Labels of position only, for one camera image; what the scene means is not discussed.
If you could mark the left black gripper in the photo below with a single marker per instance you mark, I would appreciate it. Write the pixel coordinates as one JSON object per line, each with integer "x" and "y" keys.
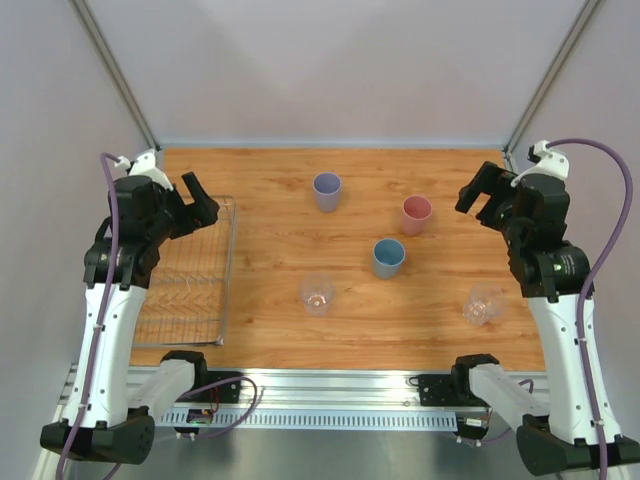
{"x": 205, "y": 211}

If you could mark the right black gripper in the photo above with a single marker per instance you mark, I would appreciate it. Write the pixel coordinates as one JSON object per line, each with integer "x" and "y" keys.
{"x": 493, "y": 201}

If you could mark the pink plastic cup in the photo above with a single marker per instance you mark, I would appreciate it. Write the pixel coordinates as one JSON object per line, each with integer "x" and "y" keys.
{"x": 416, "y": 210}

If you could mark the blue plastic cup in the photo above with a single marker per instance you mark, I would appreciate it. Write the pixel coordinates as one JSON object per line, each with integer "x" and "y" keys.
{"x": 388, "y": 256}

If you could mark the purple plastic cup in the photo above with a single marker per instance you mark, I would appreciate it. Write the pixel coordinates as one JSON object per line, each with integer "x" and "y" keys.
{"x": 327, "y": 191}

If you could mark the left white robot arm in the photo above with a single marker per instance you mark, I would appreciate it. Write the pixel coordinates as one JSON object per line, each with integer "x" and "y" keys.
{"x": 101, "y": 421}

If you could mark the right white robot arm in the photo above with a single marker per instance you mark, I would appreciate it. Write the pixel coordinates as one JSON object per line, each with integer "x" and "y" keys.
{"x": 575, "y": 429}

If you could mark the clear glass cup right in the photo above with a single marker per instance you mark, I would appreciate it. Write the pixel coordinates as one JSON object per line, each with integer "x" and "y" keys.
{"x": 486, "y": 302}

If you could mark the clear glass cup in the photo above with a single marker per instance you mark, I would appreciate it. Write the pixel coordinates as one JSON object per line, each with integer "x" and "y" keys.
{"x": 486, "y": 302}
{"x": 316, "y": 293}

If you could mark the clear glass cup centre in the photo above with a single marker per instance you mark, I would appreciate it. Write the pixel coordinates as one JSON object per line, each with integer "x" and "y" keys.
{"x": 316, "y": 293}

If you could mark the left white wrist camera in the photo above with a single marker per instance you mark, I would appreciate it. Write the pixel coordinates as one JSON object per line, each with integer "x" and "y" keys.
{"x": 145, "y": 164}

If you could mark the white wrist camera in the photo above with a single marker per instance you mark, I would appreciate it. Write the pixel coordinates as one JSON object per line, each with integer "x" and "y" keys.
{"x": 547, "y": 161}
{"x": 145, "y": 164}

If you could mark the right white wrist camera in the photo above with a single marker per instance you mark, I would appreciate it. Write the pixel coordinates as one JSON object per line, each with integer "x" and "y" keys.
{"x": 547, "y": 161}

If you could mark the wire dish rack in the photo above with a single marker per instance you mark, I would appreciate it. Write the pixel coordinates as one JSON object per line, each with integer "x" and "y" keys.
{"x": 187, "y": 303}

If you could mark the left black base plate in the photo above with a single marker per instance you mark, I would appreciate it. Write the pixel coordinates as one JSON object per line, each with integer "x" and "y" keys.
{"x": 225, "y": 394}

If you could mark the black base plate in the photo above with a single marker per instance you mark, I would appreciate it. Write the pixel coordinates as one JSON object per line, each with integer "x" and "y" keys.
{"x": 438, "y": 390}
{"x": 225, "y": 394}

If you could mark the aluminium front rail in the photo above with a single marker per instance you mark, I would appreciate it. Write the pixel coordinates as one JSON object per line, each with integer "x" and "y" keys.
{"x": 325, "y": 388}

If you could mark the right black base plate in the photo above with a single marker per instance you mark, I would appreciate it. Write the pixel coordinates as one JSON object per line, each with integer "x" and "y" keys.
{"x": 438, "y": 390}

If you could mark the right aluminium frame post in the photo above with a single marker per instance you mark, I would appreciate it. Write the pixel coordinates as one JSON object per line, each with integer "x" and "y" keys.
{"x": 582, "y": 20}

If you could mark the aluminium frame post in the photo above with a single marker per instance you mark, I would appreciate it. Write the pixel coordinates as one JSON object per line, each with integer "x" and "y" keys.
{"x": 582, "y": 20}
{"x": 98, "y": 41}

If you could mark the left aluminium frame post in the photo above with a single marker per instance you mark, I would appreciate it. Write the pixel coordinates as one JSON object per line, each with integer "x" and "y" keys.
{"x": 98, "y": 41}

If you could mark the slotted cable duct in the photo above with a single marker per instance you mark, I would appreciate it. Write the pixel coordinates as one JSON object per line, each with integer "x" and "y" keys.
{"x": 365, "y": 420}

